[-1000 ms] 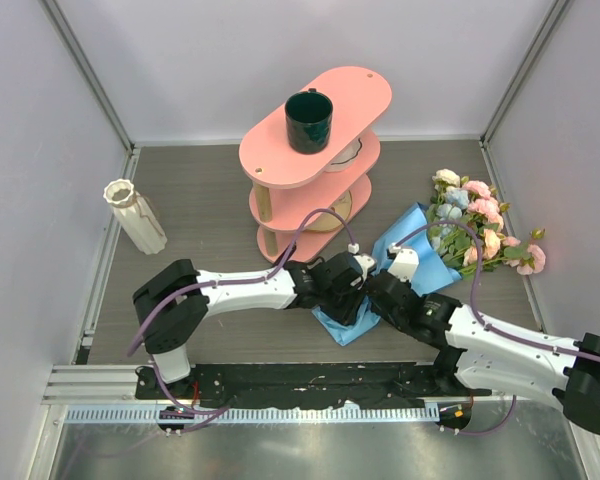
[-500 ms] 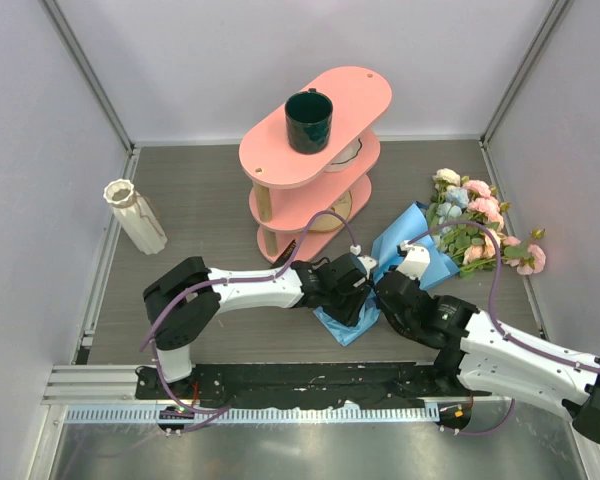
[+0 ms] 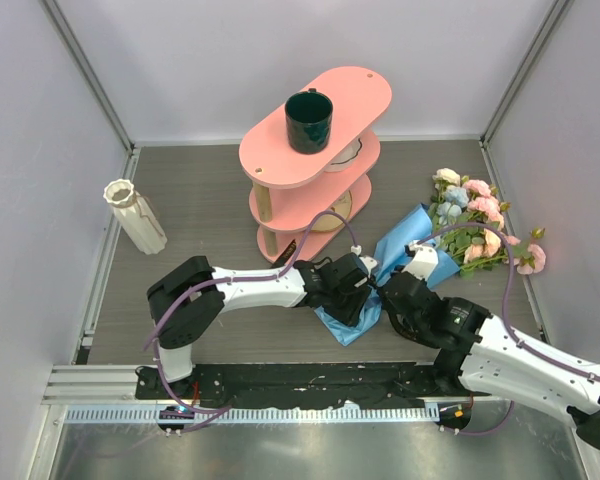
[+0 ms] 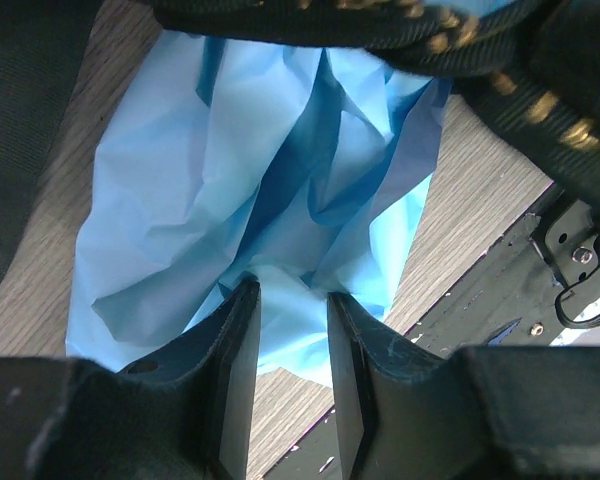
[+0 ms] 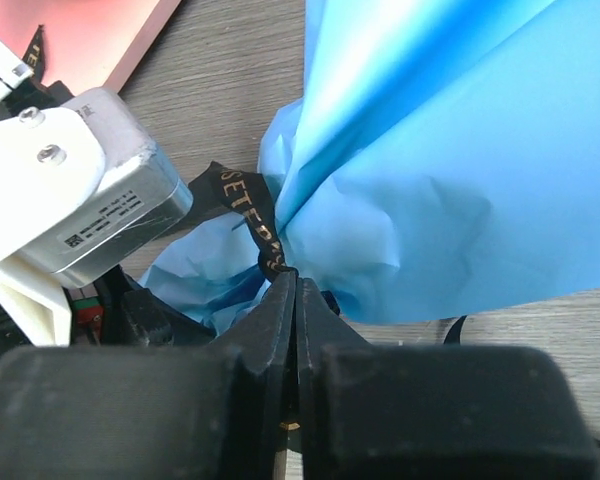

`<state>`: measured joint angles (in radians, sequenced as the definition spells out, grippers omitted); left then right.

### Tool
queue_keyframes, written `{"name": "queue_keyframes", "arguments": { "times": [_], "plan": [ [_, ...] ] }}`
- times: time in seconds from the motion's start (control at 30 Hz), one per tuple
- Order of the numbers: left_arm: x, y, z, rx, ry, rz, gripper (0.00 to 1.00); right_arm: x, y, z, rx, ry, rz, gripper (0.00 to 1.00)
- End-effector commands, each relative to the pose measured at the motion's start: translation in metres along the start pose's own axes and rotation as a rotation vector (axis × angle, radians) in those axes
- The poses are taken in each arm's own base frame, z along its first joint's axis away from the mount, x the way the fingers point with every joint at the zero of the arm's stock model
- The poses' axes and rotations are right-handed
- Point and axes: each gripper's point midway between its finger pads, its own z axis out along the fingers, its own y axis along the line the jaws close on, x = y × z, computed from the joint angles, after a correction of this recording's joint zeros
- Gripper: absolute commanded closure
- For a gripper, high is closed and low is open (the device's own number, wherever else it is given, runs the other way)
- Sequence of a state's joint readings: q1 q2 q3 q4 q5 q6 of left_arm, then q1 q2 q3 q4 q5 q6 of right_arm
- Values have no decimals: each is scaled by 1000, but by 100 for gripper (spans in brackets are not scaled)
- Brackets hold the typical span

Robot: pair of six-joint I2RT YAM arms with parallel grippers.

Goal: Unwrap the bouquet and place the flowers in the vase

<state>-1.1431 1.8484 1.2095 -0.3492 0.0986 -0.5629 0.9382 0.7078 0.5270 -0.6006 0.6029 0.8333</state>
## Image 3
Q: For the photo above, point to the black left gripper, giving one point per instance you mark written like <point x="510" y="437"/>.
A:
<point x="349" y="316"/>

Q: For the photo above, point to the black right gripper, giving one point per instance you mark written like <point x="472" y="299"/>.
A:
<point x="387" y="304"/>

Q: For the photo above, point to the blue wrapping paper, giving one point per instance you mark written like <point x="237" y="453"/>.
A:
<point x="390" y="252"/>

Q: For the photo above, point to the artificial flower bunch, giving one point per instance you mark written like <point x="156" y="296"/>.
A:
<point x="478" y="240"/>

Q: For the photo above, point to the black ribbon gold lettering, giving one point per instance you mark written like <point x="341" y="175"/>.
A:
<point x="285" y="256"/>

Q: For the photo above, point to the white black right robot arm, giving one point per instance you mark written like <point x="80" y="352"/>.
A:
<point x="477" y="351"/>

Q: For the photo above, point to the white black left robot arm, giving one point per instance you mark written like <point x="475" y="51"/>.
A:
<point x="184" y="303"/>

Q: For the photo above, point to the white ribbed ceramic vase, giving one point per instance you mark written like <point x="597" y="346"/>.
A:
<point x="136" y="216"/>

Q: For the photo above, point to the pink three-tier wooden shelf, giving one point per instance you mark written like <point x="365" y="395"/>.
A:
<point x="289" y="188"/>

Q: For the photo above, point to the white bowl on shelf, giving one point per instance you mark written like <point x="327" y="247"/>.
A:
<point x="346" y="158"/>

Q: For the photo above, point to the dark green cup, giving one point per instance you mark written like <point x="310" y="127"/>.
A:
<point x="308" y="116"/>

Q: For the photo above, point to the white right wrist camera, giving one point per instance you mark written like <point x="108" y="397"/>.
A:
<point x="423" y="260"/>

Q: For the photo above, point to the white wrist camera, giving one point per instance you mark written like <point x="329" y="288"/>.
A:
<point x="370" y="263"/>
<point x="423" y="260"/>

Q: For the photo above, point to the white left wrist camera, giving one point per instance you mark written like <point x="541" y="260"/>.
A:
<point x="370" y="263"/>

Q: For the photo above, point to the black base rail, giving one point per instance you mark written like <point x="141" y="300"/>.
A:
<point x="318" y="386"/>

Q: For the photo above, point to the white slotted cable duct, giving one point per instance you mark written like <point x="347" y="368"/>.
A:
<point x="157" y="413"/>

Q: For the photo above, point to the right aluminium frame post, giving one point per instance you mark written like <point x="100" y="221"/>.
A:
<point x="548" y="27"/>

